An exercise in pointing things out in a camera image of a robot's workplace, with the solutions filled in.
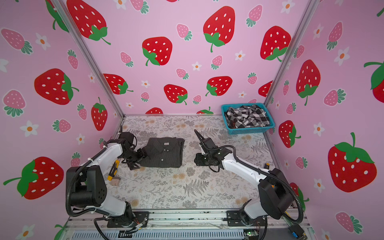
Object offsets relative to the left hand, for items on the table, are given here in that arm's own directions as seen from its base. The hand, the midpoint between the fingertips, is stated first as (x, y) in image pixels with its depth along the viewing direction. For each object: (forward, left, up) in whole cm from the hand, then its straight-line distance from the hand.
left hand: (146, 160), depth 88 cm
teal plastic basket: (+25, -71, 0) cm, 75 cm away
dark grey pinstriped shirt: (+7, -9, -2) cm, 12 cm away
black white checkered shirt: (+33, -66, +6) cm, 74 cm away
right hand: (-2, -30, +4) cm, 30 cm away
